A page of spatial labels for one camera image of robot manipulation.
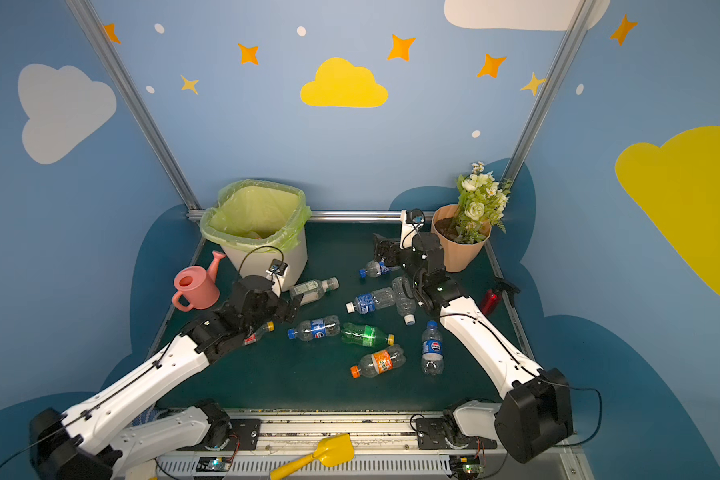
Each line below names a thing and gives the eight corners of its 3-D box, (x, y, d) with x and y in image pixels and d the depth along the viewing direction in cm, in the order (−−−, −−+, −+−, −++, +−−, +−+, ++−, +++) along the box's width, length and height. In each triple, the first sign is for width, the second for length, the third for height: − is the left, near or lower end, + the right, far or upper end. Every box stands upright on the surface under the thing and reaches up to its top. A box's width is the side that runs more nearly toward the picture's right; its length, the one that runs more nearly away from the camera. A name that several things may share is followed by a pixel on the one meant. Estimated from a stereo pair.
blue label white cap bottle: (351, 321, 96) (351, 314, 92) (345, 306, 99) (344, 299, 95) (395, 305, 100) (397, 297, 96) (388, 291, 103) (389, 284, 99)
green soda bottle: (340, 344, 91) (340, 339, 87) (343, 326, 95) (343, 320, 91) (392, 351, 90) (394, 345, 86) (393, 332, 94) (395, 326, 90)
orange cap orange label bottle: (355, 385, 83) (355, 380, 80) (348, 367, 86) (348, 362, 83) (405, 364, 87) (407, 358, 84) (397, 348, 90) (399, 342, 87)
